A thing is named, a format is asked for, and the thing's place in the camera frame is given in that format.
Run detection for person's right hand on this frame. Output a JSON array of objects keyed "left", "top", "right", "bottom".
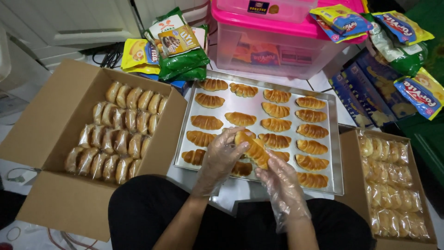
[{"left": 255, "top": 152, "right": 311, "bottom": 223}]

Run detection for red cable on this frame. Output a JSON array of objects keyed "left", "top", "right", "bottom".
[{"left": 47, "top": 228, "right": 101, "bottom": 250}]

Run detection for white cabinet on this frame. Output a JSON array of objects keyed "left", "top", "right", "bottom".
[{"left": 0, "top": 0, "right": 142, "bottom": 67}]

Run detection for person's black trousers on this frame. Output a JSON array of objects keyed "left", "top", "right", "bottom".
[{"left": 108, "top": 174, "right": 377, "bottom": 250}]

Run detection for clear tub with pink lid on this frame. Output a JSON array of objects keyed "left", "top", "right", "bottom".
[{"left": 211, "top": 0, "right": 369, "bottom": 80}]

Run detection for rows of baked bread rolls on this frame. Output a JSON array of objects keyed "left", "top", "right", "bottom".
[{"left": 181, "top": 78, "right": 330, "bottom": 190}]

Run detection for black cables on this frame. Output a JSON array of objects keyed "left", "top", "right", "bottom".
[{"left": 91, "top": 42, "right": 125, "bottom": 69}]

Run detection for rubber band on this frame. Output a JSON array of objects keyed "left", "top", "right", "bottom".
[{"left": 6, "top": 227, "right": 22, "bottom": 242}]

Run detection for silver metal baking tray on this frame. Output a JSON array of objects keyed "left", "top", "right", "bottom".
[{"left": 173, "top": 69, "right": 345, "bottom": 196}]

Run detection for small open cardboard box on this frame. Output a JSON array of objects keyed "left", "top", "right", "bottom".
[{"left": 335, "top": 126, "right": 438, "bottom": 250}]

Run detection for large open cardboard box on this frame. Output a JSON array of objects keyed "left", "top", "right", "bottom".
[{"left": 0, "top": 58, "right": 188, "bottom": 243}]

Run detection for blue printed carton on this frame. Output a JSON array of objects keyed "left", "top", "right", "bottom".
[
  {"left": 328, "top": 72, "right": 373, "bottom": 128},
  {"left": 342, "top": 62, "right": 398, "bottom": 126},
  {"left": 355, "top": 49, "right": 418, "bottom": 119}
]

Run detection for person's left hand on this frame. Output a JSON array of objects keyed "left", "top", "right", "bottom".
[{"left": 192, "top": 127, "right": 255, "bottom": 197}]

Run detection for small translucent pink container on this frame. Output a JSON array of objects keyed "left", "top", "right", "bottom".
[{"left": 216, "top": 0, "right": 318, "bottom": 24}]

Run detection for yellow blue margarine packet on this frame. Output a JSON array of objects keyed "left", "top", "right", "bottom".
[
  {"left": 309, "top": 4, "right": 374, "bottom": 35},
  {"left": 314, "top": 16, "right": 369, "bottom": 44},
  {"left": 372, "top": 10, "right": 435, "bottom": 46},
  {"left": 393, "top": 67, "right": 444, "bottom": 121},
  {"left": 121, "top": 38, "right": 161, "bottom": 75}
]

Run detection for single golden ridged bun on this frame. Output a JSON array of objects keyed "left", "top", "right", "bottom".
[{"left": 234, "top": 131, "right": 271, "bottom": 170}]

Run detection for white charger with cable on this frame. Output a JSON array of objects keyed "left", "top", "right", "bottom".
[{"left": 5, "top": 168, "right": 42, "bottom": 185}]

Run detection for rows of plastic-wrapped breads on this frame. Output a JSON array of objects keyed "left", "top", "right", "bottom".
[
  {"left": 64, "top": 81, "right": 169, "bottom": 185},
  {"left": 358, "top": 135, "right": 431, "bottom": 241}
]

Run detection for gold brown powder packet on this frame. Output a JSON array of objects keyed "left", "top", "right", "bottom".
[{"left": 158, "top": 24, "right": 201, "bottom": 57}]

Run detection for green and white flour bag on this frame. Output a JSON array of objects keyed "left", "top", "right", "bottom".
[
  {"left": 361, "top": 13, "right": 429, "bottom": 77},
  {"left": 144, "top": 7, "right": 211, "bottom": 78}
]

